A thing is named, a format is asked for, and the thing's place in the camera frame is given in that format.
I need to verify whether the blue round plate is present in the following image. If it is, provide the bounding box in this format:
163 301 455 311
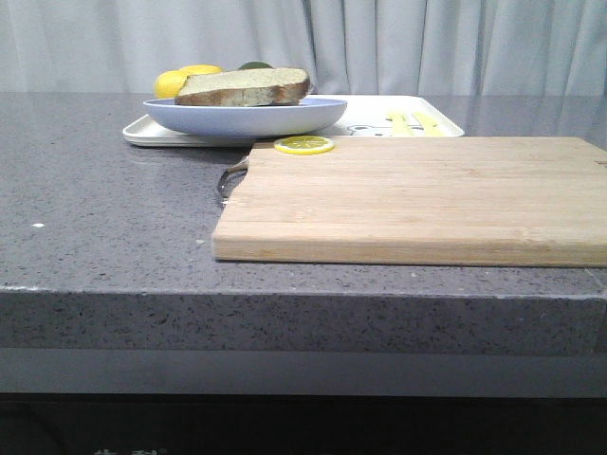
143 96 347 138

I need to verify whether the bread slice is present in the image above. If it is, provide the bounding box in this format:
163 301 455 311
178 67 310 96
175 79 310 107

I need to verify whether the white bear tray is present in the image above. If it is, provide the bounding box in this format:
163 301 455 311
122 95 464 148

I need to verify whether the lemon slice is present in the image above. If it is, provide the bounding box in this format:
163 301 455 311
273 135 335 155

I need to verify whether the yellow plastic fork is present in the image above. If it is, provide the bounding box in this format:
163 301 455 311
386 109 413 137

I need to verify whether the yellow plastic knife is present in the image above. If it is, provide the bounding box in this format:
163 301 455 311
412 112 445 137

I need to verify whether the green lime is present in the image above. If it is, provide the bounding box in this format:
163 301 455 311
238 61 272 70

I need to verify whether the white curtain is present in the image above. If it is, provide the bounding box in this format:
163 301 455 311
1 1 606 96

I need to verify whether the rear yellow lemon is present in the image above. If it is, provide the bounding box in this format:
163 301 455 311
180 64 223 75

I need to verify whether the yellow lemon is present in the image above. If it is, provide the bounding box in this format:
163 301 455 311
154 70 188 99
180 64 223 75

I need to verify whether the front yellow lemon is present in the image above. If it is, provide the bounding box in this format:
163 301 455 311
154 70 188 99

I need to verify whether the wooden cutting board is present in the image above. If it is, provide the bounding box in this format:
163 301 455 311
212 136 606 266

